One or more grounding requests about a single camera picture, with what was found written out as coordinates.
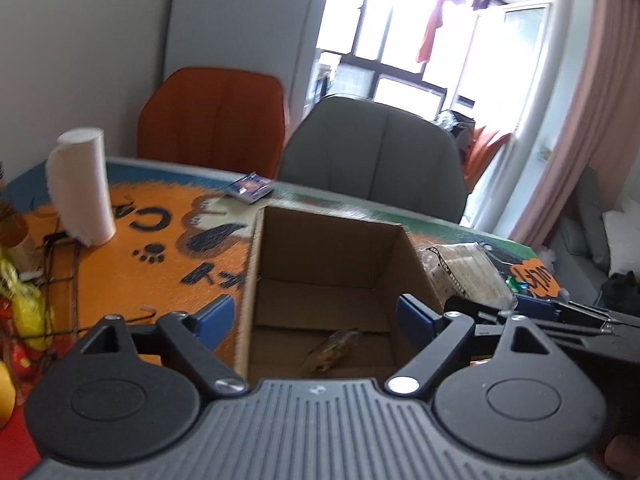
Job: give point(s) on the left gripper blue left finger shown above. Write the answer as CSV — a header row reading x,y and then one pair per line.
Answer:
x,y
212,323

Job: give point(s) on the glass bottle amber liquid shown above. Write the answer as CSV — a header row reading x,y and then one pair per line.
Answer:
x,y
15,237

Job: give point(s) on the clear white snack package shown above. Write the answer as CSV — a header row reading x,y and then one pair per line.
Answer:
x,y
465,271

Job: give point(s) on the orange chair by window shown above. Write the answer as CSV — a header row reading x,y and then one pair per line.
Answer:
x,y
486,142

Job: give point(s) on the orange bread snack package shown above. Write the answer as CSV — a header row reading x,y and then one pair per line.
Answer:
x,y
330,352

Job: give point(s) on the open cardboard box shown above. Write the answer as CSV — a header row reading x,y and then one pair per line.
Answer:
x,y
310,276

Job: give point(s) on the black clothes on sofa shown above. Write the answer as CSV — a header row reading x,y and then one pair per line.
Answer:
x,y
621,293

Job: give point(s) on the white paper towel roll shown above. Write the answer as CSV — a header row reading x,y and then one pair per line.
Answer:
x,y
78,187

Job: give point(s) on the grey sofa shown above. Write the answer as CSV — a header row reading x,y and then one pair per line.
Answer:
x,y
579,242

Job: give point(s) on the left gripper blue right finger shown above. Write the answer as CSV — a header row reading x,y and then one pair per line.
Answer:
x,y
419,323

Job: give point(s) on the pink curtain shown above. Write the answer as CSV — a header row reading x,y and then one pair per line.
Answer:
x,y
601,130

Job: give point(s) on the dark backpack on chair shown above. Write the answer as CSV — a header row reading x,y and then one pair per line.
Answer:
x,y
459,126

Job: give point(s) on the hanging red garment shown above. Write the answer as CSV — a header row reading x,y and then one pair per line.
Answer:
x,y
432,26

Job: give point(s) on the grey chair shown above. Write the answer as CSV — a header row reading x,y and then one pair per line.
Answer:
x,y
378,153

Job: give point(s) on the white pillow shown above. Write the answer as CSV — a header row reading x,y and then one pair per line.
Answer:
x,y
623,243

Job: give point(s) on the black wire rack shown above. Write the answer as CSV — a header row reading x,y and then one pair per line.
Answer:
x,y
79,294

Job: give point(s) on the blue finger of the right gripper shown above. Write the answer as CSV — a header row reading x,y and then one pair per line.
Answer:
x,y
526,303

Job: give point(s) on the blue tissue packet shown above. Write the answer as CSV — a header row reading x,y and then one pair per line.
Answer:
x,y
250,188

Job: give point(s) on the white board against wall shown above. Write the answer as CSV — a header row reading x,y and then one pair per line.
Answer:
x,y
272,37

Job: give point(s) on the yellow plastic bag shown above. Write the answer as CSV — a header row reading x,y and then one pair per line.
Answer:
x,y
31,316

